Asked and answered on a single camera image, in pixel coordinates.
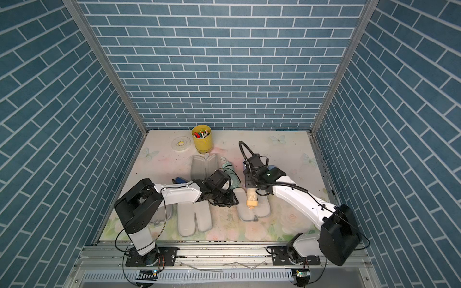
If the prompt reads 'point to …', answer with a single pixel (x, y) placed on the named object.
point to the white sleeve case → (262, 209)
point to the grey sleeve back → (201, 168)
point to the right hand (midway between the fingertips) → (252, 179)
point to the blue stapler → (179, 180)
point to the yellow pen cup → (202, 135)
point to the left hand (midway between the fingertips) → (240, 205)
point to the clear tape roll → (181, 143)
